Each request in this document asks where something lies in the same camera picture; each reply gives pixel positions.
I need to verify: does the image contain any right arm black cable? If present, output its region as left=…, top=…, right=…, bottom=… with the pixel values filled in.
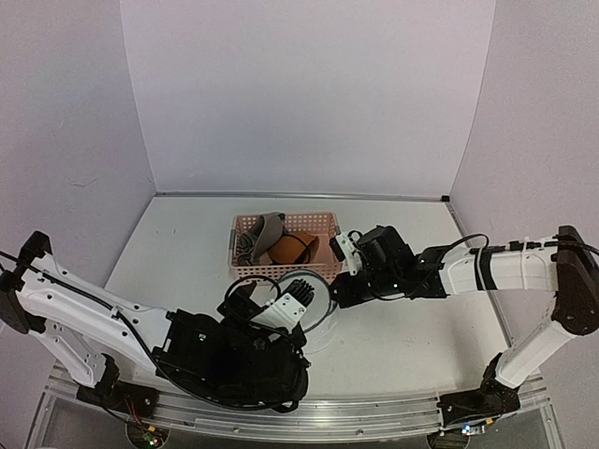
left=439, top=233, right=599, bottom=268

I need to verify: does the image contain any aluminium front rail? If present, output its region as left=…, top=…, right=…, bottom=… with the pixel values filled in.
left=23, top=367, right=565, bottom=448

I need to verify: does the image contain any pink plastic basket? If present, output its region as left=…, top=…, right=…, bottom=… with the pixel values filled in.
left=228, top=211, right=343, bottom=282

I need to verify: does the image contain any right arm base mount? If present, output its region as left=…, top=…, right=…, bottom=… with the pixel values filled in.
left=437, top=353, right=520, bottom=428

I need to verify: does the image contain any white mesh laundry bag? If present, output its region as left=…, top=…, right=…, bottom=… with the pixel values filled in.
left=277, top=269, right=337, bottom=355

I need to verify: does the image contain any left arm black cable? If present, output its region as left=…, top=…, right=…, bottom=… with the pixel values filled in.
left=0, top=250, right=310, bottom=415

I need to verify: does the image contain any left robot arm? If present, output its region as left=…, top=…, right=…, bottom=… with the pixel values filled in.
left=1, top=231, right=314, bottom=413

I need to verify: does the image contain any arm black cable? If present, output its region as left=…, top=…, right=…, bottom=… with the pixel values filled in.
left=0, top=250, right=310, bottom=415
left=439, top=233, right=599, bottom=268

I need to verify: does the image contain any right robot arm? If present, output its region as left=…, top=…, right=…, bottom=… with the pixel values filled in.
left=329, top=225, right=598, bottom=414

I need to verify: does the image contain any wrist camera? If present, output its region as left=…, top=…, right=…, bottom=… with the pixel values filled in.
left=329, top=232, right=362, bottom=276
left=250, top=279, right=315, bottom=332

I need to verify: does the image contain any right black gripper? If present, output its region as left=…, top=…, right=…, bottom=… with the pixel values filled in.
left=326, top=268, right=402, bottom=311

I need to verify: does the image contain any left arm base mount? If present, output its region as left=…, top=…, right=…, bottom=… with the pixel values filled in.
left=76, top=354, right=159, bottom=418

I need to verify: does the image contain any orange black bra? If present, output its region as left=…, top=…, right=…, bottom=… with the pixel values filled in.
left=267, top=232, right=319, bottom=265

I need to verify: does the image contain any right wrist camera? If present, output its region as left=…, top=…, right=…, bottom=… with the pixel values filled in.
left=329, top=232, right=362, bottom=276

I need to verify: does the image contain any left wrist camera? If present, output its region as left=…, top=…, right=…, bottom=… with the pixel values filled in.
left=250, top=279, right=315, bottom=332

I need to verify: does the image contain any grey bra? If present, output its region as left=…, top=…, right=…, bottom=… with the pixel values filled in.
left=235, top=212, right=285, bottom=267

